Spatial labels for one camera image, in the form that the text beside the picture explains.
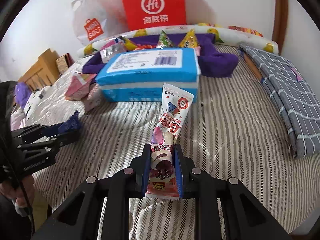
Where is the green triangular snack packet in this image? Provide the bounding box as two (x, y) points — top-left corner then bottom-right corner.
(157, 30), (176, 49)

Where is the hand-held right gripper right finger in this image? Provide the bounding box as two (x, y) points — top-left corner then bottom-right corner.
(174, 144), (292, 240)

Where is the blue tissue box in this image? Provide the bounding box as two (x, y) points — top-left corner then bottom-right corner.
(95, 48), (202, 103)

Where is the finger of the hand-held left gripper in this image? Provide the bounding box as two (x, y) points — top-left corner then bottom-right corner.
(16, 133), (81, 157)
(11, 110), (81, 140)

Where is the red paper bag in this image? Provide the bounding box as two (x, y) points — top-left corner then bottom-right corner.
(119, 0), (187, 30)

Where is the pink triangular snack packet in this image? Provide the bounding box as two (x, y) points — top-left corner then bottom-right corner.
(84, 84), (103, 112)
(65, 72), (97, 101)

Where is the white plastic bag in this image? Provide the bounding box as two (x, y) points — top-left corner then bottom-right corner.
(71, 0), (130, 45)

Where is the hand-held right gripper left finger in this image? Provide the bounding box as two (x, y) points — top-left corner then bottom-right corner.
(32, 144), (152, 240)

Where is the silver pink snack packet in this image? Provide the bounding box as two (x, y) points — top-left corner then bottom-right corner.
(99, 47), (118, 63)

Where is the red chips bag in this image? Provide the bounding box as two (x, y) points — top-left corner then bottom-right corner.
(228, 25), (263, 37)

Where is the grey checked folded pillowcase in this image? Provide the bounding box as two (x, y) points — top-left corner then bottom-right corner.
(239, 44), (320, 159)

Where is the pink and yellow snack packet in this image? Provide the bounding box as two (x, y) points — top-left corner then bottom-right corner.
(110, 37), (137, 52)

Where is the person's left hand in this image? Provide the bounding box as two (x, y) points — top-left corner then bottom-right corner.
(0, 176), (35, 217)

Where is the wooden headboard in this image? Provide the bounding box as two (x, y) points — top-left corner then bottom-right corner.
(17, 48), (60, 92)

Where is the rolled duck-print mat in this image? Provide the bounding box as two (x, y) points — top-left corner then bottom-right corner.
(76, 24), (279, 58)

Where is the brown book box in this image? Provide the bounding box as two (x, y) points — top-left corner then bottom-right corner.
(55, 53), (74, 74)

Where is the yellow triangular snack packet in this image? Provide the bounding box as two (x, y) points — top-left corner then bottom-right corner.
(178, 28), (198, 48)

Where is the purple towel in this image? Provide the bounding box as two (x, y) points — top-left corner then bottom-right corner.
(82, 31), (239, 77)

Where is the pink and white snack packet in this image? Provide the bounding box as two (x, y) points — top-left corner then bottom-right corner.
(145, 82), (195, 200)

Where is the purple plush toy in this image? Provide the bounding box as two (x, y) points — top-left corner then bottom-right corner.
(14, 82), (32, 106)

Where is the brown wooden door frame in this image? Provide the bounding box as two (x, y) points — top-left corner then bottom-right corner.
(272, 0), (289, 55)

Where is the white spotted plush toy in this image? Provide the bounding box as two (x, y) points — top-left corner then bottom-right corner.
(24, 86), (53, 121)

